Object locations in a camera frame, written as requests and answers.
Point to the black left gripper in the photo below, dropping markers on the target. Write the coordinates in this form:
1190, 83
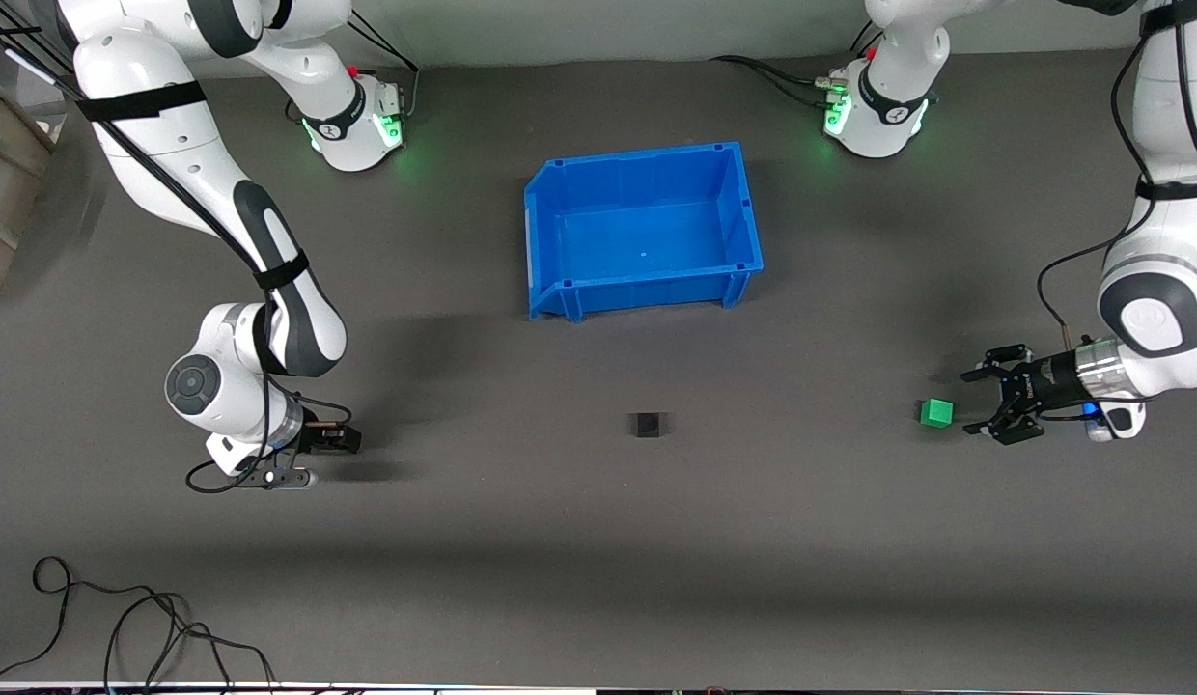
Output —
1045, 379

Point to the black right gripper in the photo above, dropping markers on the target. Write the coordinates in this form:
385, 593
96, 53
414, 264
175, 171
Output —
326, 439

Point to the small green cube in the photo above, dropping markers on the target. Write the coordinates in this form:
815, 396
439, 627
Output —
936, 412

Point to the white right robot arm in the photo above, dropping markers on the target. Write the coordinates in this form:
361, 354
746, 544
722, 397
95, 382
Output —
164, 145

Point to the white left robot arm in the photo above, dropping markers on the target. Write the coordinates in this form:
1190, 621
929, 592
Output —
1168, 97

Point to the small black cube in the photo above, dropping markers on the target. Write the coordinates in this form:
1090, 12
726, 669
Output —
646, 425

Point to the blue plastic storage bin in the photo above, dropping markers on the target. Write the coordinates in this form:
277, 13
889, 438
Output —
647, 232

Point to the beige cardboard box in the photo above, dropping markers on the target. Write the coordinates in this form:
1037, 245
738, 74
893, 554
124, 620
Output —
10, 183

